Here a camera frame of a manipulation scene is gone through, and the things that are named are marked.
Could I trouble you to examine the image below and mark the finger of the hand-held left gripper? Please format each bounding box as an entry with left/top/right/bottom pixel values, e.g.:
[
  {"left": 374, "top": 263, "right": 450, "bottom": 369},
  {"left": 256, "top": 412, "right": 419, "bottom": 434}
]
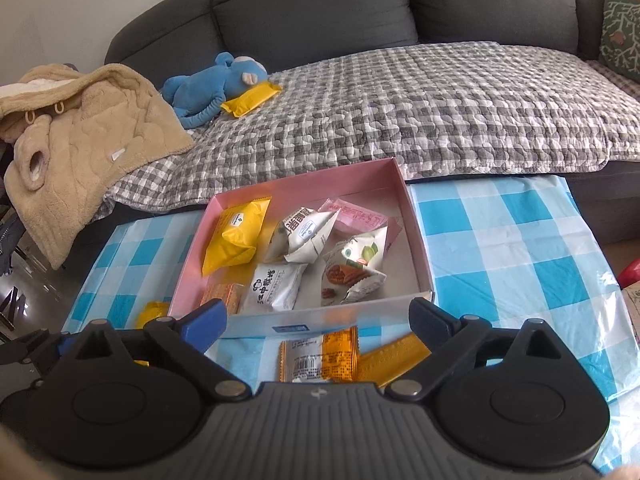
[{"left": 0, "top": 329, "right": 76, "bottom": 376}]

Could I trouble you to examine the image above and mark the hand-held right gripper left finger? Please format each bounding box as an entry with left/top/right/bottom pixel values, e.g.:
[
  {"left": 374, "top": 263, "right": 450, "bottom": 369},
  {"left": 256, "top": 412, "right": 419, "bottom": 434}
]
[{"left": 62, "top": 299, "right": 252, "bottom": 403}]

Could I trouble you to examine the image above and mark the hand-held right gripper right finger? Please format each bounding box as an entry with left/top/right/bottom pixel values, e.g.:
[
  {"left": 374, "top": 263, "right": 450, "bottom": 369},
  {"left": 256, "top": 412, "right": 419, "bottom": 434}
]
[{"left": 386, "top": 297, "right": 581, "bottom": 403}]

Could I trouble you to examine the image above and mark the small orange snack packet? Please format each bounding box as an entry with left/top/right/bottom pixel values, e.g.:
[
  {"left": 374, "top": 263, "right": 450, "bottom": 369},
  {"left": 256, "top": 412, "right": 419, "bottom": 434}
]
[{"left": 200, "top": 282, "right": 244, "bottom": 311}]

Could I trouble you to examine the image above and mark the long yellow snack packet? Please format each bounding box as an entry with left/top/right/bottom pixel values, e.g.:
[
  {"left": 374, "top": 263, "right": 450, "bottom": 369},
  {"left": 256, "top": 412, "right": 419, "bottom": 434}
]
[{"left": 132, "top": 301, "right": 172, "bottom": 367}]

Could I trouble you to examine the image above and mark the gold snack bar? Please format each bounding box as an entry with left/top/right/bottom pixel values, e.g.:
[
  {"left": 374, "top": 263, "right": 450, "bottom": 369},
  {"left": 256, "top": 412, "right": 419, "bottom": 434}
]
[{"left": 356, "top": 332, "right": 432, "bottom": 388}]

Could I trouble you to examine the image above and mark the pink cardboard box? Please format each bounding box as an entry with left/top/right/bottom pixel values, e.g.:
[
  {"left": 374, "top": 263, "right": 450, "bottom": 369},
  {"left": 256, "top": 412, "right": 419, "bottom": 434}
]
[{"left": 167, "top": 157, "right": 436, "bottom": 338}]

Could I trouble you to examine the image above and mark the white packet with monkey print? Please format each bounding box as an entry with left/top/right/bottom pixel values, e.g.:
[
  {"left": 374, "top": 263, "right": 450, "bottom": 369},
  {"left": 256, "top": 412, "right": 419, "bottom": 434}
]
[{"left": 239, "top": 261, "right": 308, "bottom": 314}]

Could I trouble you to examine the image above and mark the white packet with green nuts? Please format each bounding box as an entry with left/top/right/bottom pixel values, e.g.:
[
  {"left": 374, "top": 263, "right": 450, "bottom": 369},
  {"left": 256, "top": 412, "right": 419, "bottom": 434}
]
[{"left": 321, "top": 226, "right": 389, "bottom": 307}]

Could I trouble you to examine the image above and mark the square yellow snack packet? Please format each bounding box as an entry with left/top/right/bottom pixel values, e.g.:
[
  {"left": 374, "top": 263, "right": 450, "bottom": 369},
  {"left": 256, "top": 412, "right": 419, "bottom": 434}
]
[{"left": 201, "top": 197, "right": 272, "bottom": 277}]

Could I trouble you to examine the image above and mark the orange and white snack packet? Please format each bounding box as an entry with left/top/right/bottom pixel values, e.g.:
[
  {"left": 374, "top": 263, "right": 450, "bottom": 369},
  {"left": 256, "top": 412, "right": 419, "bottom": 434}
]
[{"left": 278, "top": 326, "right": 360, "bottom": 385}]

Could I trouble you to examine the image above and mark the pink snack packet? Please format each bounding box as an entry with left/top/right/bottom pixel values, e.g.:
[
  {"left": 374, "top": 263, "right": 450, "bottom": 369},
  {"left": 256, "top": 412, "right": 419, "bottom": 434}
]
[{"left": 318, "top": 197, "right": 403, "bottom": 241}]

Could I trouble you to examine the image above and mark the white nut packet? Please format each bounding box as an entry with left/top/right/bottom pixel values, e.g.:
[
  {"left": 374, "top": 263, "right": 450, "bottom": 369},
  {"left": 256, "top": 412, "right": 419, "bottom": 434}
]
[{"left": 270, "top": 206, "right": 342, "bottom": 264}]

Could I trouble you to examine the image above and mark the blue checkered tablecloth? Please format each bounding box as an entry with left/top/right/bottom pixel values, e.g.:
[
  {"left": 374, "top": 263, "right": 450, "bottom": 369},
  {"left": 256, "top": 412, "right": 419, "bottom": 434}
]
[{"left": 62, "top": 175, "right": 640, "bottom": 476}]

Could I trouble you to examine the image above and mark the red plastic stool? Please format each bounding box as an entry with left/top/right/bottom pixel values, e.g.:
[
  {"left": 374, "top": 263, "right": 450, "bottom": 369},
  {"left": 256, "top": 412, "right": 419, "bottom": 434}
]
[{"left": 618, "top": 257, "right": 640, "bottom": 288}]

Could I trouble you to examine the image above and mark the grey checkered quilt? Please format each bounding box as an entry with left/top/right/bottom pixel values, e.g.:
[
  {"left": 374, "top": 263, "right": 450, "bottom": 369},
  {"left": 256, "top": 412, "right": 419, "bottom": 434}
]
[{"left": 97, "top": 40, "right": 640, "bottom": 218}]

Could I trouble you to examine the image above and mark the beige fleece jacket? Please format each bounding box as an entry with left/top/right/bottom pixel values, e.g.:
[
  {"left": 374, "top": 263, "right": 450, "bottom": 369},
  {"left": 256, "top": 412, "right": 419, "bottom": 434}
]
[{"left": 0, "top": 62, "right": 196, "bottom": 271}]

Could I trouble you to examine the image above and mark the blue plush toy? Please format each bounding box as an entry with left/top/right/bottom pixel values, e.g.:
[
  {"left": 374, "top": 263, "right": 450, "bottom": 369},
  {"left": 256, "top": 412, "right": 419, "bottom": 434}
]
[{"left": 160, "top": 51, "right": 268, "bottom": 130}]

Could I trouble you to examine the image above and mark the beige sofa cover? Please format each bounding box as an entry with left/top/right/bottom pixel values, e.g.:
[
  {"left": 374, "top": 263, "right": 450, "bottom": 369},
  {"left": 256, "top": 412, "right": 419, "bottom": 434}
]
[{"left": 585, "top": 59, "right": 640, "bottom": 98}]

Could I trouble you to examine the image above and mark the dark grey sofa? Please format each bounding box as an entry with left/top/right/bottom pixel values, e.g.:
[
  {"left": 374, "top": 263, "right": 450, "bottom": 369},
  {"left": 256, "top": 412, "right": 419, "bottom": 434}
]
[{"left": 105, "top": 0, "right": 640, "bottom": 246}]

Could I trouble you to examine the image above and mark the green patterned cushion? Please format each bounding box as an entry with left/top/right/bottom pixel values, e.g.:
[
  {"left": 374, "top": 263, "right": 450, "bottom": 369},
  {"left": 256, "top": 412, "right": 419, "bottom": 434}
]
[{"left": 597, "top": 0, "right": 640, "bottom": 83}]

